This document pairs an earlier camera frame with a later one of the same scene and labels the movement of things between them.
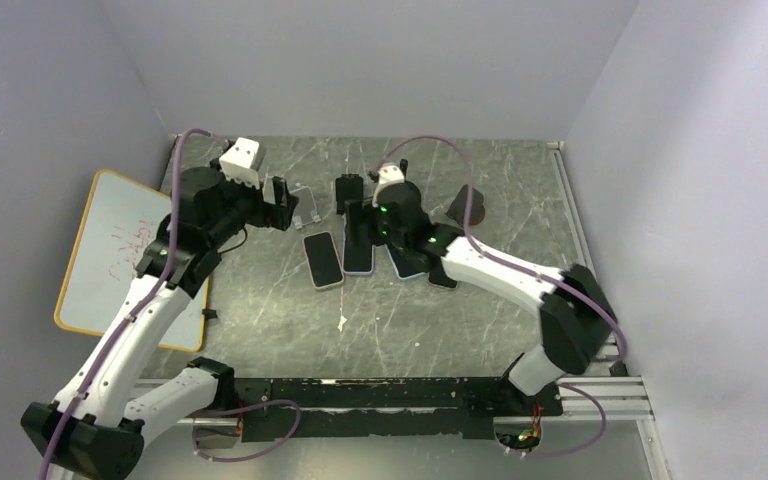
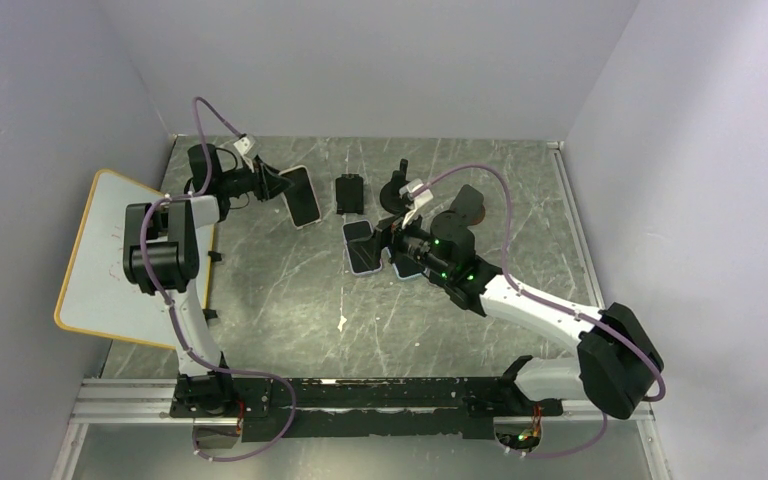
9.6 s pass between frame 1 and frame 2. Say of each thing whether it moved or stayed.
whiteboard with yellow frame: stayed
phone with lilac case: stayed
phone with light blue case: stayed
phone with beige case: moved
